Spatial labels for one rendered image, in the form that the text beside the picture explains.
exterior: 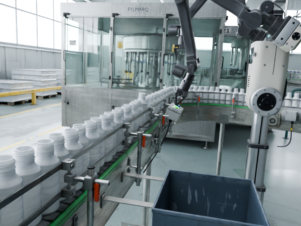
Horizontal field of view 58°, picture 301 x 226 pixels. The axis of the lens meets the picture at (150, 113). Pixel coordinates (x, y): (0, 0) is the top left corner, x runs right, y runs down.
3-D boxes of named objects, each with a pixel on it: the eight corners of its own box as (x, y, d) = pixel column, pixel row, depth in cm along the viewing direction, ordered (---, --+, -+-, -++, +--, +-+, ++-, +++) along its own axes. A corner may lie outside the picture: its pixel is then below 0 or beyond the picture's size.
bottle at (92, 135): (102, 174, 85) (103, 122, 82) (84, 177, 82) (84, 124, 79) (95, 167, 90) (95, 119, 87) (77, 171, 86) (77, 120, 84)
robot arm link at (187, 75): (195, 73, 149) (196, 73, 155) (184, 68, 151) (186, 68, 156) (190, 84, 151) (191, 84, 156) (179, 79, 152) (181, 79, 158)
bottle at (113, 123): (97, 156, 101) (98, 112, 98) (103, 151, 106) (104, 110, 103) (112, 158, 99) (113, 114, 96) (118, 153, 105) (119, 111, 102)
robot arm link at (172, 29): (186, 16, 171) (187, 19, 180) (168, 15, 173) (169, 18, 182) (185, 35, 173) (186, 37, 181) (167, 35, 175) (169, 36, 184)
